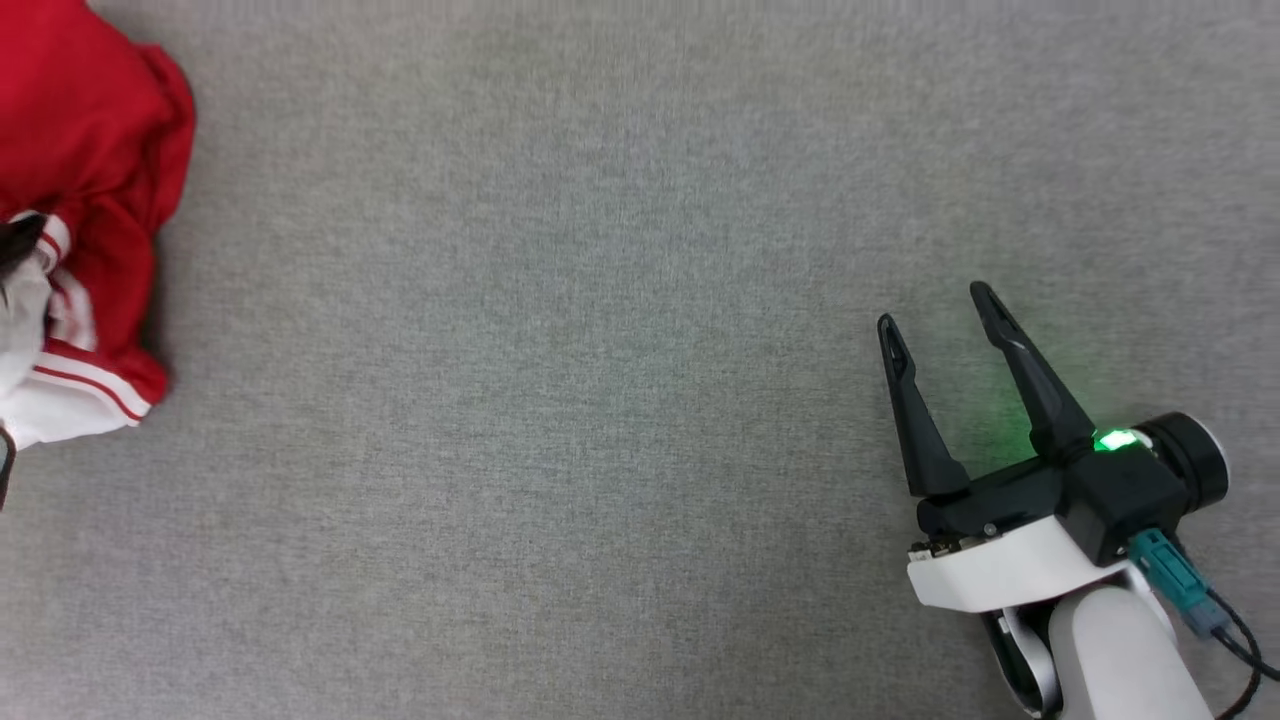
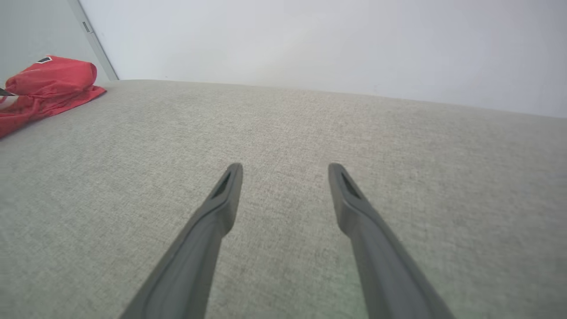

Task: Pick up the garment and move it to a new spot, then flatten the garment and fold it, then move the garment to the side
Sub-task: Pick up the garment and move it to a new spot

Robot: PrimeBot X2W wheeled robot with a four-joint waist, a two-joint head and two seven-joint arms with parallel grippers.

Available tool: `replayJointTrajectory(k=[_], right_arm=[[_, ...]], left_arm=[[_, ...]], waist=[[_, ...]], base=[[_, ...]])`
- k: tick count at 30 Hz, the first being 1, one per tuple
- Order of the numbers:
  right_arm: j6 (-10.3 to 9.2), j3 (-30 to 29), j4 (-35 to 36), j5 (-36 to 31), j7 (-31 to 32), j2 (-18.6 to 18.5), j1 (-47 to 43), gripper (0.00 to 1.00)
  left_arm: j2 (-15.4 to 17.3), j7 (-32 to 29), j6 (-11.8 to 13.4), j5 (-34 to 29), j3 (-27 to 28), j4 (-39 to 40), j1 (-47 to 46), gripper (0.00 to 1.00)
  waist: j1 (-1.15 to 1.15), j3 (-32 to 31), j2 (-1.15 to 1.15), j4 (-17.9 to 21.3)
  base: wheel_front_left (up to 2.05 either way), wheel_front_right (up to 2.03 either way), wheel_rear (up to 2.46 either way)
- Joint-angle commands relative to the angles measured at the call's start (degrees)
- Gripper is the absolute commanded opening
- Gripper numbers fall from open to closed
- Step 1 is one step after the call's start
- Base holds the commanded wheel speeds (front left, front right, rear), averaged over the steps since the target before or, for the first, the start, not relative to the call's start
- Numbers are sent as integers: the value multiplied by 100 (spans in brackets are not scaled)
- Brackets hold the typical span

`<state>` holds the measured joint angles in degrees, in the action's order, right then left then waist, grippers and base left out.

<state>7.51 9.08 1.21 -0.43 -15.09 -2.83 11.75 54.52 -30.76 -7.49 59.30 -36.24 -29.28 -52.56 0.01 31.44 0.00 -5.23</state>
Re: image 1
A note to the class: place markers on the red and white jersey garment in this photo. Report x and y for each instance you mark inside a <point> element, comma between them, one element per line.
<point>100,130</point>

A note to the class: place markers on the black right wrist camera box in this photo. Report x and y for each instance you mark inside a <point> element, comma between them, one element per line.
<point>1130,495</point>

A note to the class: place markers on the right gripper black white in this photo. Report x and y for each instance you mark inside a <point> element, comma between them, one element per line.
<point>1000,575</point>

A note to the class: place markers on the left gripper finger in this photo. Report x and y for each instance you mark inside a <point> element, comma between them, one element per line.
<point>18,240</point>

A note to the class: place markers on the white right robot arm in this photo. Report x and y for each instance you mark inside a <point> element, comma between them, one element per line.
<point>1120,660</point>

